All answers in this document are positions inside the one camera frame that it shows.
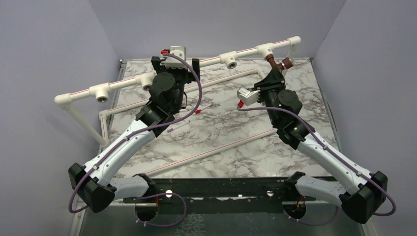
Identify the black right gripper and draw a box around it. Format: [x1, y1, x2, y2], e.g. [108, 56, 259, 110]
[254, 65, 287, 125]

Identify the brown water faucet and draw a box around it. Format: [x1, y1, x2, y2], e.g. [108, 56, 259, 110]
[265, 54, 294, 73]

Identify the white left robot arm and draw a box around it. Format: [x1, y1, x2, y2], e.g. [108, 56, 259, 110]
[68, 53, 203, 213]

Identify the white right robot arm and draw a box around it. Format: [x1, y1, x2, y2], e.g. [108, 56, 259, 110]
[252, 67, 388, 224]

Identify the red capped white pen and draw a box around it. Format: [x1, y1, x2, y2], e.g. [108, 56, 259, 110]
[194, 104, 212, 115]

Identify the purple capped white pen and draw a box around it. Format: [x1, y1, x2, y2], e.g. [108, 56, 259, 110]
[167, 120, 190, 133]

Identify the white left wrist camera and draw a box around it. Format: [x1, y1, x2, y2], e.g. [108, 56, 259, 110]
[160, 46, 187, 69]

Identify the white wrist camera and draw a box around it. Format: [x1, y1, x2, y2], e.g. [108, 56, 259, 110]
[237, 88, 260, 108]
[160, 46, 187, 69]

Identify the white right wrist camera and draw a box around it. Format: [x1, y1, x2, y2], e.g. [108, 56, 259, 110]
[237, 88, 260, 108]

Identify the black front mounting rail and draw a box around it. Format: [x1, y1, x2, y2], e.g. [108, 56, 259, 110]
[123, 177, 329, 216]

